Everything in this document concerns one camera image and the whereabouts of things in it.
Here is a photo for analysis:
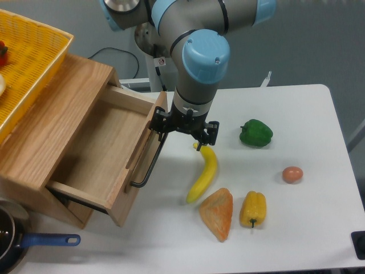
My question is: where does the black cable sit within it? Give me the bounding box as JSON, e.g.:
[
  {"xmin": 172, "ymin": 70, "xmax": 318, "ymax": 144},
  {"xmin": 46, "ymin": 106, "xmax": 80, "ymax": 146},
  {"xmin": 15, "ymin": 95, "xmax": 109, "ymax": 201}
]
[{"xmin": 87, "ymin": 47, "xmax": 140, "ymax": 80}]

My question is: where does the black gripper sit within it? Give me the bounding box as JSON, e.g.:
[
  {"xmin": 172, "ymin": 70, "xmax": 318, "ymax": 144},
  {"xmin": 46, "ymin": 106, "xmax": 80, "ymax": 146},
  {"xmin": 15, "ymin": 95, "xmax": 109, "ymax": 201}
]
[{"xmin": 149, "ymin": 106, "xmax": 220, "ymax": 151}]

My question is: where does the blue handled saucepan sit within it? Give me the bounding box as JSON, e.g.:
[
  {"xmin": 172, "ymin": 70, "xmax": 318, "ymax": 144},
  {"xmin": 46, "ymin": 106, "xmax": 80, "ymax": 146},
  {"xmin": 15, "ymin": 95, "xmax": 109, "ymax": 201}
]
[{"xmin": 1, "ymin": 200, "xmax": 81, "ymax": 273}]

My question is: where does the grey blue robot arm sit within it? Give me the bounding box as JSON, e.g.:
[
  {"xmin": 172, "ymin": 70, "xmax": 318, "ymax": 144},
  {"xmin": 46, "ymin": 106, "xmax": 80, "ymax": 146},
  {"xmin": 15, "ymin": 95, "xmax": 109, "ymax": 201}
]
[{"xmin": 100, "ymin": 1, "xmax": 277, "ymax": 146}]

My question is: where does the yellow banana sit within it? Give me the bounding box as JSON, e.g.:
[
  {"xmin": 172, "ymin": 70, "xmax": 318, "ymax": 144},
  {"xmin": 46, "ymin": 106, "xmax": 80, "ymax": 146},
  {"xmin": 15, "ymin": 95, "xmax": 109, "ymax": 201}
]
[{"xmin": 185, "ymin": 146, "xmax": 218, "ymax": 204}]

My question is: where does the black corner device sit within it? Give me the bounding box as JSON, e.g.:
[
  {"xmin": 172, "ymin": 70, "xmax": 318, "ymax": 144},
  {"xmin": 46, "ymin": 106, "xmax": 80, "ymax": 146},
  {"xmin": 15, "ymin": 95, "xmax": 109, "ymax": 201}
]
[{"xmin": 351, "ymin": 231, "xmax": 365, "ymax": 260}]

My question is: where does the red tomato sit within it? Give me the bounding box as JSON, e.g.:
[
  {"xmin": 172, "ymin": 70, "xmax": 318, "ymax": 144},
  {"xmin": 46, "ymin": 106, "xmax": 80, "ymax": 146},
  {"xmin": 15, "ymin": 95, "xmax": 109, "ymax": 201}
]
[{"xmin": 0, "ymin": 41, "xmax": 8, "ymax": 67}]

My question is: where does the green bell pepper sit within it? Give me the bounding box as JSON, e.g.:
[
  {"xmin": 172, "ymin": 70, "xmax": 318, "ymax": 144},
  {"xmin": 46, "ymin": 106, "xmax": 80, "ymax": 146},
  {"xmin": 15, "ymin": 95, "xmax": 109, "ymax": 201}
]
[{"xmin": 239, "ymin": 119, "xmax": 273, "ymax": 147}]

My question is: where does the yellow plastic basket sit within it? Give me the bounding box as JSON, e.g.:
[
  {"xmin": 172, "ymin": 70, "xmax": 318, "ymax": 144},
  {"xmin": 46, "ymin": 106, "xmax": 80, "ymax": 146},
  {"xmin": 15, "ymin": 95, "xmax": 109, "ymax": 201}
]
[{"xmin": 1, "ymin": 10, "xmax": 74, "ymax": 140}]

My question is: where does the yellow bell pepper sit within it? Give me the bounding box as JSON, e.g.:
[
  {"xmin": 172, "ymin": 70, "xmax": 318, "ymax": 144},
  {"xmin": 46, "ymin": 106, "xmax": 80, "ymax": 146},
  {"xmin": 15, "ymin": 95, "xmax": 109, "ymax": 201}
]
[{"xmin": 240, "ymin": 191, "xmax": 267, "ymax": 228}]

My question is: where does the white round object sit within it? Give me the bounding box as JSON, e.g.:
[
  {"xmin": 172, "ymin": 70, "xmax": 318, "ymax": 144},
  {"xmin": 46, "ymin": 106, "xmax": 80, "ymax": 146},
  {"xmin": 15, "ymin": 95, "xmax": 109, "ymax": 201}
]
[{"xmin": 0, "ymin": 74, "xmax": 6, "ymax": 95}]

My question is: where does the brown egg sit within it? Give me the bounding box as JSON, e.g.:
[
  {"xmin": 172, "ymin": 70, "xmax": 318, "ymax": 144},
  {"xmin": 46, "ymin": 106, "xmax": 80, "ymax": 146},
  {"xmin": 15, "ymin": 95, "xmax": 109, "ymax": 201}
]
[{"xmin": 282, "ymin": 166, "xmax": 303, "ymax": 183}]

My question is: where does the orange bread slice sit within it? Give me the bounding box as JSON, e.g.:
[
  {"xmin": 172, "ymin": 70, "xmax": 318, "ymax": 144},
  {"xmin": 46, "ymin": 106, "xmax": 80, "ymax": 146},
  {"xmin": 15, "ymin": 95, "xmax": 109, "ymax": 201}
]
[{"xmin": 199, "ymin": 188, "xmax": 233, "ymax": 242}]

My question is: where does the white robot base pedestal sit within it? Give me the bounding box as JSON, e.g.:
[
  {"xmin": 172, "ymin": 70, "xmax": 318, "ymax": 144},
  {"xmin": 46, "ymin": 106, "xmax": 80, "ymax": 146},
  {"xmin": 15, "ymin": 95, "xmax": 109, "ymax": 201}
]
[{"xmin": 135, "ymin": 23, "xmax": 178, "ymax": 92}]

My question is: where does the wooden drawer cabinet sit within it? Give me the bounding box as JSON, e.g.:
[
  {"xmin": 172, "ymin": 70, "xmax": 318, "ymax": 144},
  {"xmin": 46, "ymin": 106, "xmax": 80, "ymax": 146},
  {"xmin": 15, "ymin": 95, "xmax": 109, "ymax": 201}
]
[{"xmin": 0, "ymin": 53, "xmax": 120, "ymax": 230}]

